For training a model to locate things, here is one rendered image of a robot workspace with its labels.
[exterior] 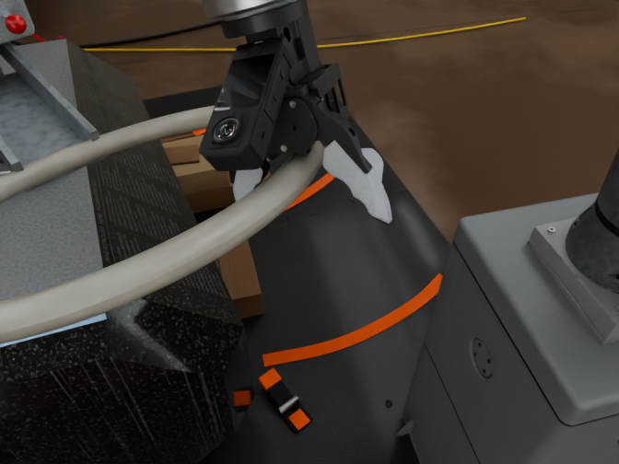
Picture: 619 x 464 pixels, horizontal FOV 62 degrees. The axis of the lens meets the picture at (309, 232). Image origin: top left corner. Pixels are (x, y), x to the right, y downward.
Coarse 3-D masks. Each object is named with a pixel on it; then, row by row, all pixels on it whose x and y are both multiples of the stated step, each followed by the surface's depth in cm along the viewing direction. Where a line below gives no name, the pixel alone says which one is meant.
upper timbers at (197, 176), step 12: (168, 144) 218; (180, 144) 218; (192, 144) 218; (180, 168) 207; (192, 168) 207; (204, 168) 207; (180, 180) 205; (192, 180) 207; (204, 180) 209; (216, 180) 211; (192, 192) 211
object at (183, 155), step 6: (168, 150) 213; (174, 150) 213; (180, 150) 213; (186, 150) 213; (192, 150) 213; (198, 150) 213; (168, 156) 210; (174, 156) 210; (180, 156) 210; (186, 156) 210; (192, 156) 210; (198, 156) 210; (174, 162) 207; (180, 162) 208; (186, 162) 208; (192, 162) 208; (198, 162) 209
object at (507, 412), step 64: (512, 256) 92; (448, 320) 112; (512, 320) 86; (576, 320) 83; (448, 384) 118; (512, 384) 89; (576, 384) 75; (448, 448) 125; (512, 448) 93; (576, 448) 86
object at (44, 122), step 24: (0, 48) 99; (24, 72) 91; (0, 96) 90; (24, 96) 90; (48, 96) 85; (0, 120) 85; (24, 120) 85; (48, 120) 85; (72, 120) 79; (0, 144) 73; (24, 144) 80; (48, 144) 80; (72, 144) 80; (72, 168) 75
